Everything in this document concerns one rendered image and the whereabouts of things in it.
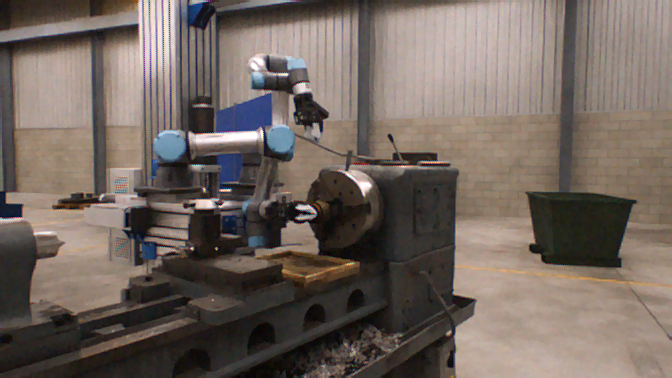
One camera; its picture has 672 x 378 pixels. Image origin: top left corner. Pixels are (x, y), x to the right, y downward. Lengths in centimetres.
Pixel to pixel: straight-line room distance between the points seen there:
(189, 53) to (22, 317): 148
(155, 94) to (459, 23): 1066
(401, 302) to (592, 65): 1053
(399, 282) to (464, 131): 1012
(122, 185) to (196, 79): 62
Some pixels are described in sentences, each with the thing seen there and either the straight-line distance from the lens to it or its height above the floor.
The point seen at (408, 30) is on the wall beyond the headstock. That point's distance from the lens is 1270.
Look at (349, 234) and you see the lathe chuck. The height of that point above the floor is 99.
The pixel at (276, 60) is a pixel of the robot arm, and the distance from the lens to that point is 238.
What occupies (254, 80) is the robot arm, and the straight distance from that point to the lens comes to 199.
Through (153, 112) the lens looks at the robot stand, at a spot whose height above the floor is 150.
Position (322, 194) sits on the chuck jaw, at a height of 114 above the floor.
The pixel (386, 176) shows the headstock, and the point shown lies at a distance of 190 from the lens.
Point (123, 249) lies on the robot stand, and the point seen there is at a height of 84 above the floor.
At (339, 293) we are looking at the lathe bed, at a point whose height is 80.
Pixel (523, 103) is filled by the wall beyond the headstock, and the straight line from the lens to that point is 1196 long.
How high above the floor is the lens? 127
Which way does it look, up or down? 3 degrees down
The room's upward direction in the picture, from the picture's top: straight up
